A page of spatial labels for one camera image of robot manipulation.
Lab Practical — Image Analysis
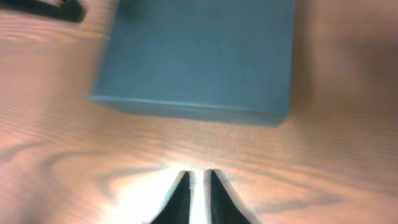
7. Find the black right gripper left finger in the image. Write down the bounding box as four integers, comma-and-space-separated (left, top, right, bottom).
151, 171, 190, 224

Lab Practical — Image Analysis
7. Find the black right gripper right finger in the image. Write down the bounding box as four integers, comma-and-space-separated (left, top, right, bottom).
210, 170, 251, 224

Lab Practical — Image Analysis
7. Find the black storage box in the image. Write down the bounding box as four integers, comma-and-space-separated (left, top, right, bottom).
91, 0, 295, 126

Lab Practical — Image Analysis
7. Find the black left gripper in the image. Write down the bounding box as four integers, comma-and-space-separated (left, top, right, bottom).
1, 0, 86, 22

